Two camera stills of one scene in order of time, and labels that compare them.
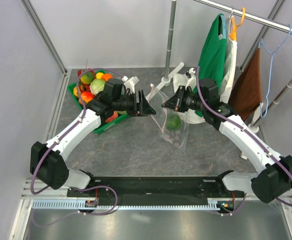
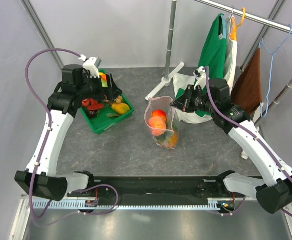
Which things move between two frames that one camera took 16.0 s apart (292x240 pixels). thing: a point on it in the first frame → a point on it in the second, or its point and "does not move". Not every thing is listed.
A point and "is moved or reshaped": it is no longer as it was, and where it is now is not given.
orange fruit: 106,76 does not move
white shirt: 182,79 does not move
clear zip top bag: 171,122 is moved or reshaped
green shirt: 211,63 does not move
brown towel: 246,95 does not move
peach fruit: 115,115 → 157,125
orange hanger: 232,35 does not move
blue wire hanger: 262,112 does not move
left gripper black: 142,108 → 104,92
